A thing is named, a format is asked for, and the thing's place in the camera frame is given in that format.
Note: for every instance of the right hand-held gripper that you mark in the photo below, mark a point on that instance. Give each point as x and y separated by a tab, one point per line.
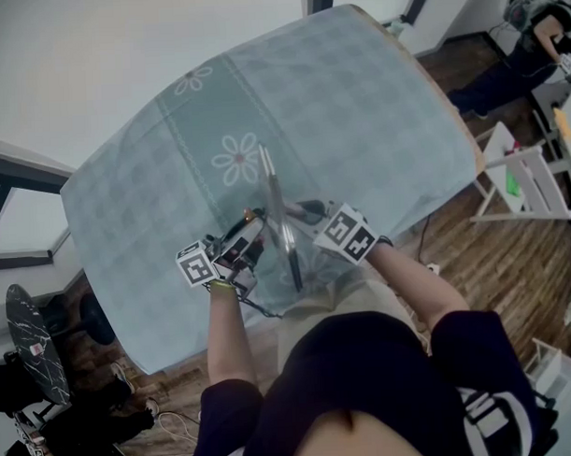
346	236

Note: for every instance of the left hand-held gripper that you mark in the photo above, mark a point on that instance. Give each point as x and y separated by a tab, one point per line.
198	267

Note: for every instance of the glass pot lid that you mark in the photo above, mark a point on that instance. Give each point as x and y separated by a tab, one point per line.
278	208

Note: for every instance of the person's left forearm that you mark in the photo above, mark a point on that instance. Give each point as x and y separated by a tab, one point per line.
228	336

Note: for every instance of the person's right forearm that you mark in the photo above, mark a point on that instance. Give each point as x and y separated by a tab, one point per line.
423	287

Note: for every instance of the yellowish wrist band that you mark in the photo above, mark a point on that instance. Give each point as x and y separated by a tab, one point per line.
222	284

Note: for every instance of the black wrist band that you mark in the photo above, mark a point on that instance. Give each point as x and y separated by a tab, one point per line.
385	240

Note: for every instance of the person's beige trousers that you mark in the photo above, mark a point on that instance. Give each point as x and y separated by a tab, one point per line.
353	295

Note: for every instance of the light blue floral tablecloth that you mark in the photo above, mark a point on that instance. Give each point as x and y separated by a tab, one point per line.
332	104

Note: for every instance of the white power strip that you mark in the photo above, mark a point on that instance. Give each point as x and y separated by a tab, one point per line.
433	268

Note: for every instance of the wooden table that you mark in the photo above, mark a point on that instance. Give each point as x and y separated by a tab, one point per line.
469	141

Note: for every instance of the person's torso in dark shirt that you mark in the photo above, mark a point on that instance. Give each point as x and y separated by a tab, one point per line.
366	388

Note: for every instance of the green item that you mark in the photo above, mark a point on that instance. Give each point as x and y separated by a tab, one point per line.
513	182

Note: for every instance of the black framed window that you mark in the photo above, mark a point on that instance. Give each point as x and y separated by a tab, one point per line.
361	0
19	222

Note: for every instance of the white wooden chair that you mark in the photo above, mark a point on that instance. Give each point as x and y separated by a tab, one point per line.
531	181

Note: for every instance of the black marble round table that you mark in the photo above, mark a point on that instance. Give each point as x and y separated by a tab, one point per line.
37	343

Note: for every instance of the white table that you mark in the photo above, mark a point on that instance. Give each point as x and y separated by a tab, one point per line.
568	142

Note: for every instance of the orange item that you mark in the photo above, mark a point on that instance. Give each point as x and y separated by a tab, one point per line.
563	120

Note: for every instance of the white low rack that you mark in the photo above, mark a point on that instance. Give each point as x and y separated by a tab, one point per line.
547	363

